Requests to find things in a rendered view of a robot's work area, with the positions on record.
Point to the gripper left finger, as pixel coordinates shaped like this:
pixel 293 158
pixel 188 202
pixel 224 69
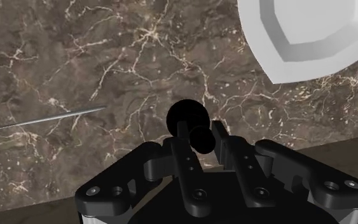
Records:
pixel 185 167

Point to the white plate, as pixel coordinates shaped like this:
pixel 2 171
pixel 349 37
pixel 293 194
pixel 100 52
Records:
pixel 309 37

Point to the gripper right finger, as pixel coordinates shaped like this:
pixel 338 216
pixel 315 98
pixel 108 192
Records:
pixel 253 173

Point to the thin silver rod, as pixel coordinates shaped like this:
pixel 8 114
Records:
pixel 42 119

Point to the black round-knobbed object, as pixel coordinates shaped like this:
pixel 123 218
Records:
pixel 188 121

